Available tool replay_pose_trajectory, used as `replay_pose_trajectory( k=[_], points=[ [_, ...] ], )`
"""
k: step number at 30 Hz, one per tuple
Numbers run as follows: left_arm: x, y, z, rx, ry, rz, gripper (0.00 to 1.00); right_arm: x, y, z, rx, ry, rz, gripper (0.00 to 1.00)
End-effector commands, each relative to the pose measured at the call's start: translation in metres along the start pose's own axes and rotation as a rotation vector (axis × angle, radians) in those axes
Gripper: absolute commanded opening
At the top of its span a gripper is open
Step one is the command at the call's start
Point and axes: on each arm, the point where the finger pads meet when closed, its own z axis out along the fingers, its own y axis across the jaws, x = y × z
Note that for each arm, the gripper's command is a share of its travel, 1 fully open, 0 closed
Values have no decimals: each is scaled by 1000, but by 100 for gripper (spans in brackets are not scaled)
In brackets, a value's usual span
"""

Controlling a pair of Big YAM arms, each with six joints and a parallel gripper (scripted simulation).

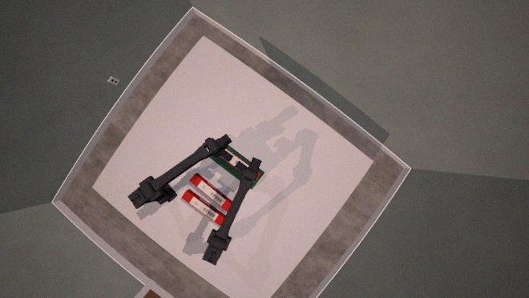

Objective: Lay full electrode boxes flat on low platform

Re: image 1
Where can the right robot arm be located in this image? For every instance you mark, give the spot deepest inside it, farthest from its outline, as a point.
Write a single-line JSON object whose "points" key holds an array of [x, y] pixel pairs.
{"points": [[217, 239]]}

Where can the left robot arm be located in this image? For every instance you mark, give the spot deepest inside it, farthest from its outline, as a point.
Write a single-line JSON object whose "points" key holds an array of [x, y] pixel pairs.
{"points": [[158, 189]]}

